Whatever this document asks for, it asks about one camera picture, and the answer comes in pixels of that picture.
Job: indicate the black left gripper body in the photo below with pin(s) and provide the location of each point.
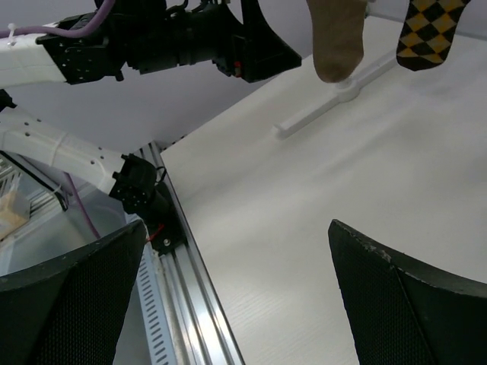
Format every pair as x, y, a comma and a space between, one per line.
248, 48

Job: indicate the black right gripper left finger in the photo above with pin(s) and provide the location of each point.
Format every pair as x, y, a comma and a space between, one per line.
71, 309

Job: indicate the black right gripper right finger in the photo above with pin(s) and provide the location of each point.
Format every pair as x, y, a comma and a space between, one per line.
405, 311

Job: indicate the beige ribbed sock striped cuff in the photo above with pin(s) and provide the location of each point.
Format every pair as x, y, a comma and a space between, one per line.
337, 30

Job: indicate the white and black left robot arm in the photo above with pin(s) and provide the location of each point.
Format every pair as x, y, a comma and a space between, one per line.
148, 36

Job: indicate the white and steel clothes rack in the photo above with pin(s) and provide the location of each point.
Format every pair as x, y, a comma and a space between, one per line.
472, 23

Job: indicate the brown argyle sock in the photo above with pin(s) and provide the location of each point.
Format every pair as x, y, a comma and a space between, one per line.
428, 32

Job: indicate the grey slotted cable duct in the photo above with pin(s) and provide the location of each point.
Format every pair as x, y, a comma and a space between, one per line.
157, 331

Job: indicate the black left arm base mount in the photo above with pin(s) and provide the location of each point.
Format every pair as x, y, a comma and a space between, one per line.
168, 234

